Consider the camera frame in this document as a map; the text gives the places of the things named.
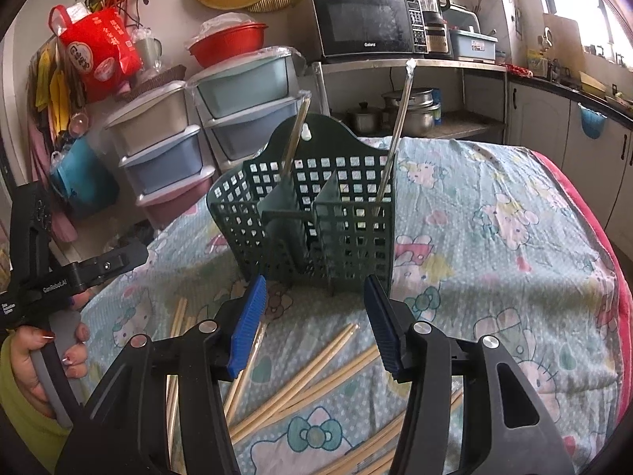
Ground wicker basket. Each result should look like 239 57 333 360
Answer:
123 64 188 102

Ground white kitchen cabinets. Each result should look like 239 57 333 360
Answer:
507 76 633 169

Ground red shopping bag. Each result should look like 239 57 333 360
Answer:
48 5 144 105

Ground rectangular wooden board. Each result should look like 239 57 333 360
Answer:
544 14 582 77

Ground black microwave oven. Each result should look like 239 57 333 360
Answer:
311 0 428 63

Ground printed blanket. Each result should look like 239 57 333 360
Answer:
79 136 633 475

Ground clear plastic bag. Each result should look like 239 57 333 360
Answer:
198 12 258 35

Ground grey-green mug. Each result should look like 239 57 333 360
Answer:
131 27 164 72

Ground red plastic basin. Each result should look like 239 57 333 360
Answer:
188 22 269 69

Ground teal blue drawer unit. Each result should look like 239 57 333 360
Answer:
190 47 310 174

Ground person's left hand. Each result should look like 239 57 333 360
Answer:
7 324 92 419

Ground blue hanging pocket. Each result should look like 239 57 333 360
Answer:
578 101 606 139

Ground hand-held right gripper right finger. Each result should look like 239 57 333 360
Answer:
363 274 577 475

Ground small steel pot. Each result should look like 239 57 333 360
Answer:
346 101 384 132

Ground white blue pink drawer unit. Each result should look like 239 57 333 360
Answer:
104 79 218 231

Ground metal shelf rack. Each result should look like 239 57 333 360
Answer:
311 57 510 144

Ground blue plastic bucket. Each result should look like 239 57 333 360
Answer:
49 136 119 216

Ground person's left forearm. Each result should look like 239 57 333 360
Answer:
0 341 65 473

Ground black blender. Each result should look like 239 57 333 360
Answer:
408 0 453 57

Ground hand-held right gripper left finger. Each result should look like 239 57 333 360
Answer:
54 274 268 475

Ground plastic-wrapped chopstick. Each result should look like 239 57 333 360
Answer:
279 91 312 181
373 58 416 219

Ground yellow hanging cloths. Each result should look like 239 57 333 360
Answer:
34 42 72 132

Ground grey-blue plastic box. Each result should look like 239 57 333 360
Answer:
449 27 498 63

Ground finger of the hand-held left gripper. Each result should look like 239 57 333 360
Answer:
74 236 150 288

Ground pile of wooden chopsticks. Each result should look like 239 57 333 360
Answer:
165 297 466 475

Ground green plastic utensil basket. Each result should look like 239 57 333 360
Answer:
207 113 396 294

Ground stacked steel pots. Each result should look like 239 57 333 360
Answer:
381 88 442 137

